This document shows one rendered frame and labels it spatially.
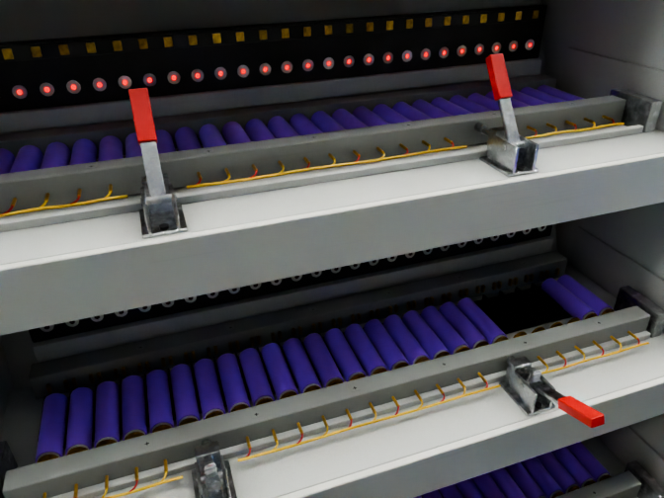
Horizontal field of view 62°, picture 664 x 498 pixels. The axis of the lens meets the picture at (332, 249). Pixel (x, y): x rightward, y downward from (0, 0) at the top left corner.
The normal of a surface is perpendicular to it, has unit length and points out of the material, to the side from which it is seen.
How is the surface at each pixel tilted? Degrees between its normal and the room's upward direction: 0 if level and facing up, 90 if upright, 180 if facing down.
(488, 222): 111
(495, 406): 21
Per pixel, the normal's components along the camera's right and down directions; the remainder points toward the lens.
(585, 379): -0.02, -0.86
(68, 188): 0.33, 0.47
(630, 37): -0.95, 0.18
